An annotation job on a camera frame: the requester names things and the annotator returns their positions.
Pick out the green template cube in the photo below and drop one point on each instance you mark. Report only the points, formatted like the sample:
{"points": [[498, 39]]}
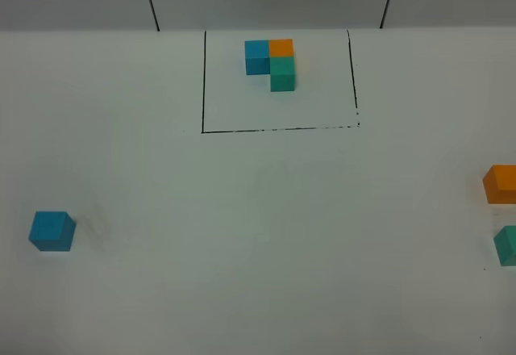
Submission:
{"points": [[282, 74]]}

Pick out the blue template cube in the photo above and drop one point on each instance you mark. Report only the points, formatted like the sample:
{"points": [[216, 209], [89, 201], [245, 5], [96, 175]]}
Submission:
{"points": [[257, 59]]}

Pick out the orange template cube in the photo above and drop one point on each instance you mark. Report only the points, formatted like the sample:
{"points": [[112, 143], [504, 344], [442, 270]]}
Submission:
{"points": [[280, 48]]}

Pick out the loose orange cube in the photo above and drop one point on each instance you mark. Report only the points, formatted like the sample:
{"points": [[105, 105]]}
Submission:
{"points": [[500, 184]]}

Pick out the loose green cube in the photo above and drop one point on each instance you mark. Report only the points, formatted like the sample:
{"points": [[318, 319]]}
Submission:
{"points": [[505, 242]]}

